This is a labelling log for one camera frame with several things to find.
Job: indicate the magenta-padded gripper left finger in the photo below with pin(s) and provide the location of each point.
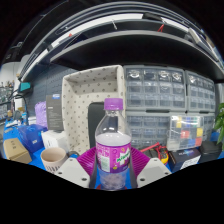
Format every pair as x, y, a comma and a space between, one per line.
71, 170

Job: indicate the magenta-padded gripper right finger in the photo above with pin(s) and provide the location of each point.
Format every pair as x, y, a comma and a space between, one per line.
154, 170

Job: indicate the purple-capped clear drink bottle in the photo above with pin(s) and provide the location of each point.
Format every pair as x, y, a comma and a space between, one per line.
113, 150

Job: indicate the beige mug with grey ovals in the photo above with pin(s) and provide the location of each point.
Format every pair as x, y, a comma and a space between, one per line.
53, 161

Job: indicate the black box with white label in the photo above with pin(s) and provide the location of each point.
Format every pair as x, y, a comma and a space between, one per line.
183, 159

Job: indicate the white cardboard box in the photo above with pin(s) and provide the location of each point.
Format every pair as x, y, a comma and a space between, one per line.
55, 138

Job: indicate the clear box with coloured parts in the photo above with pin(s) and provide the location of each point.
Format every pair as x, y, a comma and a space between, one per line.
185, 133

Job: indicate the black rectangular speaker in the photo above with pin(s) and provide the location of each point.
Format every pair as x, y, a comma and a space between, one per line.
94, 123

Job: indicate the blue cardboard box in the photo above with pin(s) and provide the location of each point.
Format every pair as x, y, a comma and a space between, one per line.
30, 137

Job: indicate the dark grey flat box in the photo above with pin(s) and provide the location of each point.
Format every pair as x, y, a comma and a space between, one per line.
54, 113

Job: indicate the small brown cardboard box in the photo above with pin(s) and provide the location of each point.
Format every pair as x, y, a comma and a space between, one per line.
15, 151

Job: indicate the black case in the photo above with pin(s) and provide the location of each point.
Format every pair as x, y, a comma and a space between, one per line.
210, 150

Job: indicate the purple plastic bag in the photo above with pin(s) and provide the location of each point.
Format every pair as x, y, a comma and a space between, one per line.
41, 115

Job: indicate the beige dotted storage bin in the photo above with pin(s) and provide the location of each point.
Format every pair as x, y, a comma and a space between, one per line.
80, 96

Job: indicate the black workbench shelf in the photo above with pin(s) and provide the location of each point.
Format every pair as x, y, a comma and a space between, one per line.
133, 46

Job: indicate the teal wall holder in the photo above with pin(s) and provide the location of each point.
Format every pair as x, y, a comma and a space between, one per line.
25, 87

